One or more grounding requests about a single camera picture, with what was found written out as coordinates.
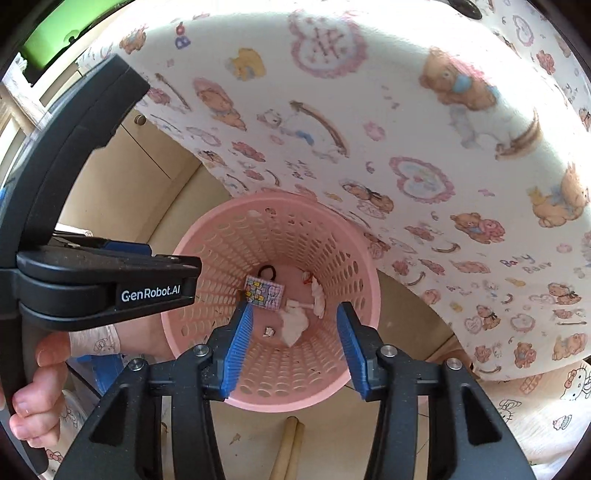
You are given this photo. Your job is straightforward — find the wooden stick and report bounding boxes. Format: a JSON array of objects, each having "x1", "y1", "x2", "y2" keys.
[{"x1": 269, "y1": 415, "x2": 305, "y2": 480}]

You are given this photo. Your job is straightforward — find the person's left hand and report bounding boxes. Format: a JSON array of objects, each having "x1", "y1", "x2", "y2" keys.
[{"x1": 11, "y1": 332, "x2": 70, "y2": 450}]

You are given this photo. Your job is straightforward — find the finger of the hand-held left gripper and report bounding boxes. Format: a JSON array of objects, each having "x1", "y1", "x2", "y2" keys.
[{"x1": 54, "y1": 234, "x2": 154, "y2": 257}]

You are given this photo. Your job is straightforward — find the pink checkered tissue packet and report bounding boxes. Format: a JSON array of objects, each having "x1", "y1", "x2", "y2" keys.
[{"x1": 244, "y1": 275, "x2": 286, "y2": 310}]

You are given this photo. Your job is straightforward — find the green plastic bucket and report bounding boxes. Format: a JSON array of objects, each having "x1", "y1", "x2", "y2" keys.
[{"x1": 21, "y1": 16, "x2": 100, "y2": 72}]

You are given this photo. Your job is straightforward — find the white cabinet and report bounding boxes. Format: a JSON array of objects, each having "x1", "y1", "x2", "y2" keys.
[{"x1": 0, "y1": 51, "x2": 206, "y2": 236}]

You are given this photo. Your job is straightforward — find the white tissue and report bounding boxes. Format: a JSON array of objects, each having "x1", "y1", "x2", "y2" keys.
[
  {"x1": 278, "y1": 307, "x2": 309, "y2": 348},
  {"x1": 310, "y1": 281, "x2": 327, "y2": 320}
]

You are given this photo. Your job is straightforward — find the bear printed cloth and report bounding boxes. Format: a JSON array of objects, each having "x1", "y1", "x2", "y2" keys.
[{"x1": 76, "y1": 0, "x2": 591, "y2": 381}]

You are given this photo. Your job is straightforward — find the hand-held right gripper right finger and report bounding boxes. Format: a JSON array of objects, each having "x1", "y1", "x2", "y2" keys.
[{"x1": 336, "y1": 301, "x2": 539, "y2": 480}]

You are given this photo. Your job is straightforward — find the pink plastic basket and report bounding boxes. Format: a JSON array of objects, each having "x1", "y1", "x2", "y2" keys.
[{"x1": 159, "y1": 191, "x2": 382, "y2": 414}]

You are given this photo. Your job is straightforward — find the person's printed pants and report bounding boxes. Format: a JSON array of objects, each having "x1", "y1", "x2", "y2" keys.
[{"x1": 418, "y1": 357, "x2": 591, "y2": 469}]

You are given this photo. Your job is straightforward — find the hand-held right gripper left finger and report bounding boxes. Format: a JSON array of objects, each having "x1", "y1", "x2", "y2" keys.
[{"x1": 53, "y1": 300, "x2": 254, "y2": 480}]

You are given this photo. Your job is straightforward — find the black handled tool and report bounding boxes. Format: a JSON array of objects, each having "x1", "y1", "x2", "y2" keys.
[{"x1": 450, "y1": 0, "x2": 484, "y2": 20}]

